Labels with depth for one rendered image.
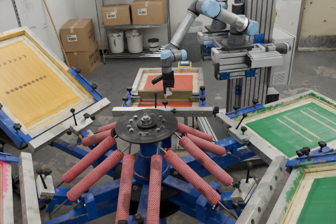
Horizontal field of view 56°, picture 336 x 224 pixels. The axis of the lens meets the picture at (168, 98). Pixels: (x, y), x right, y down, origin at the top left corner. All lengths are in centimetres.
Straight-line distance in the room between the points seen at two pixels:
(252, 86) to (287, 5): 321
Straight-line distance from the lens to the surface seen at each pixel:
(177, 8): 591
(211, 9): 224
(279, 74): 309
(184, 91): 232
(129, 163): 139
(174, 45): 234
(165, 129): 145
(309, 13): 631
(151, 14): 547
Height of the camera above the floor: 211
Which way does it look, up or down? 28 degrees down
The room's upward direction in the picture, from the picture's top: 3 degrees counter-clockwise
